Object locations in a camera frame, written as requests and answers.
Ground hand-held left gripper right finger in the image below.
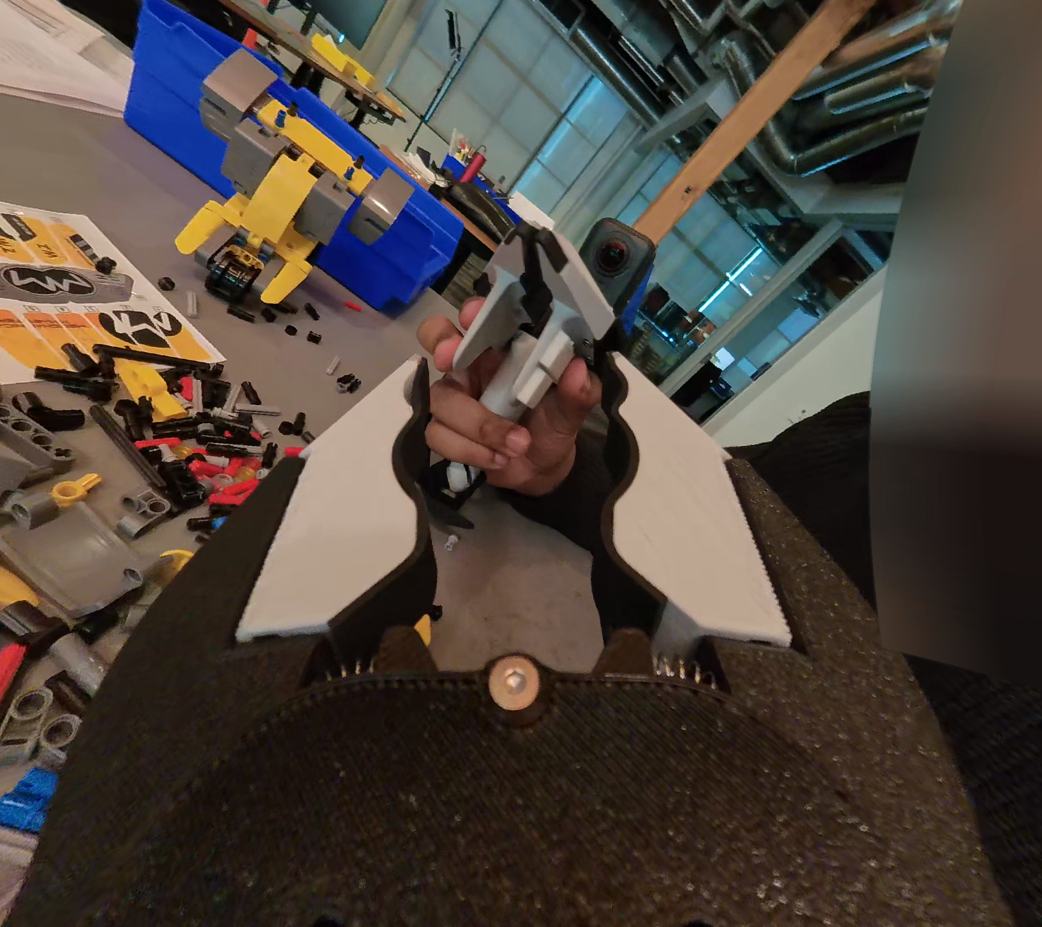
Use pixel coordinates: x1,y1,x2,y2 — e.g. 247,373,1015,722
596,353,796,653

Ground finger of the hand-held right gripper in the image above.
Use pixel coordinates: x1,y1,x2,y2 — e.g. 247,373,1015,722
450,268,544,378
519,222,620,354

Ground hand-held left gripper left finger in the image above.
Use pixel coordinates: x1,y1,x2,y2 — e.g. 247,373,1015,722
234,354,442,649

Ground person's right hand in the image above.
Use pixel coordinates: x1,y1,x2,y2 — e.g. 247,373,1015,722
416,296,605,498

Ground pile of toy building parts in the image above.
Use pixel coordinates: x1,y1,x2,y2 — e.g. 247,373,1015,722
0,255,363,790

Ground yellow grey toy vehicle model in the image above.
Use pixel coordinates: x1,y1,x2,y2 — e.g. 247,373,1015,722
174,48,417,306

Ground wooden background desk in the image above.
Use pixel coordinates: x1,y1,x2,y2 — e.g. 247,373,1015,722
213,0,408,127

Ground yellow sticker sheet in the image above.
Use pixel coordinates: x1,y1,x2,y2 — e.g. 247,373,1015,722
0,201,228,384

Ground blue plastic bin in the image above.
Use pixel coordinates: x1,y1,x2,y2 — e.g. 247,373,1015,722
124,0,467,315

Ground white paper sheets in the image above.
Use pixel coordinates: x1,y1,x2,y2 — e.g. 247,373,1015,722
0,0,137,116

